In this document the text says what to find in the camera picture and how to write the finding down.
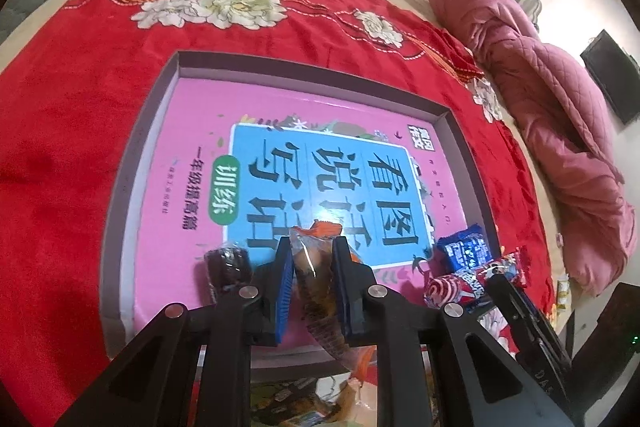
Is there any pink book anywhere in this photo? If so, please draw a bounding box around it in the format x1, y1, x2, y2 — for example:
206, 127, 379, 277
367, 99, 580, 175
132, 77, 482, 378

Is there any dark brown snack packet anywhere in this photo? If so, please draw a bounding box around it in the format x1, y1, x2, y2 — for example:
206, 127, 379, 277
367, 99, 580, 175
200, 246, 254, 304

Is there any orange snack packet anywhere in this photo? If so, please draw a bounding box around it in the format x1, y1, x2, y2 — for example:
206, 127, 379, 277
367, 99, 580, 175
289, 218, 377, 379

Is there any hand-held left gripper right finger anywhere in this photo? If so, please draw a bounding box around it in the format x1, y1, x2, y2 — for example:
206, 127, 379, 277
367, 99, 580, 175
331, 234, 576, 427

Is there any metal rack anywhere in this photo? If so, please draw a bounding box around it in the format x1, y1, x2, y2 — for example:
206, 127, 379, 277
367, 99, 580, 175
504, 0, 544, 24

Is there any pink quilt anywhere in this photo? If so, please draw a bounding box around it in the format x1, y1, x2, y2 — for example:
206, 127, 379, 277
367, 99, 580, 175
427, 0, 640, 299

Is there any grey cardboard box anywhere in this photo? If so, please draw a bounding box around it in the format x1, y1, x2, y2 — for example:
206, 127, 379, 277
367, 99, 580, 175
99, 51, 502, 383

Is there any black television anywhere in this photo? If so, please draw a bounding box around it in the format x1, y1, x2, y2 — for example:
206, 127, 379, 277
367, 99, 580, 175
580, 29, 640, 126

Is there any red floral blanket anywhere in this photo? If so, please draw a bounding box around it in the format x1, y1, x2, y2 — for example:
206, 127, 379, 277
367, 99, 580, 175
0, 0, 557, 427

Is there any red and blue candy packet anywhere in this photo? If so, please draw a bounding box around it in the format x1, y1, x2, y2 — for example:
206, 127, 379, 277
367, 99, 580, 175
422, 247, 532, 311

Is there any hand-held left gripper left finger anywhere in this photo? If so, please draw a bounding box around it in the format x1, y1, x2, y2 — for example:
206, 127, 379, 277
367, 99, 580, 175
55, 234, 297, 427

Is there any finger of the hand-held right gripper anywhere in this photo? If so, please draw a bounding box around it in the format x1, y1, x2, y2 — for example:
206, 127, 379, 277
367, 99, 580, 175
485, 273, 572, 369

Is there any blue snack packet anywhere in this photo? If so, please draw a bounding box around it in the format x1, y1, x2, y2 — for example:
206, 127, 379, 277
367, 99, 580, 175
435, 224, 494, 279

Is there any small pale packet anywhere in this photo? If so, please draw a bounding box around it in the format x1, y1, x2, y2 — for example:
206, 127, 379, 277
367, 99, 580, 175
554, 273, 572, 311

